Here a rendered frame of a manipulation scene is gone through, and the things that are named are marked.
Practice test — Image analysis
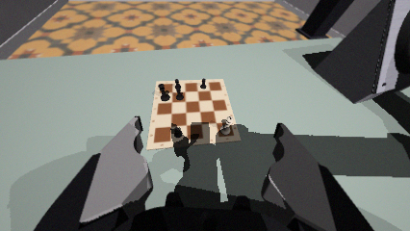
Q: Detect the chessboard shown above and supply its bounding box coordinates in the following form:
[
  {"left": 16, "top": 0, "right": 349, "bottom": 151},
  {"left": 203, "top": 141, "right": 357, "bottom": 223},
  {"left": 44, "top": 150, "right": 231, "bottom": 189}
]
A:
[{"left": 146, "top": 79, "right": 241, "bottom": 150}]

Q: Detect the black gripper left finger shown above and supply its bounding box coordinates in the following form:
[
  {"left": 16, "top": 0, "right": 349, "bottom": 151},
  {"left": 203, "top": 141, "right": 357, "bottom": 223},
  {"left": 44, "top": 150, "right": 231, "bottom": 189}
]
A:
[{"left": 34, "top": 116, "right": 153, "bottom": 231}]

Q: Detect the white chess piece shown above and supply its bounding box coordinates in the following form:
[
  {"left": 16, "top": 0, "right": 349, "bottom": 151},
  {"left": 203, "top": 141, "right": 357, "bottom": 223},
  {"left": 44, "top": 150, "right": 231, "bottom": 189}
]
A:
[{"left": 220, "top": 116, "right": 234, "bottom": 135}]

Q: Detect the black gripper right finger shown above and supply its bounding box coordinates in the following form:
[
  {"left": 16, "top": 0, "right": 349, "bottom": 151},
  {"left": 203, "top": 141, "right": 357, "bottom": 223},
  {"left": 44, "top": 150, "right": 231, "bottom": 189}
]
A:
[{"left": 261, "top": 123, "right": 374, "bottom": 231}]

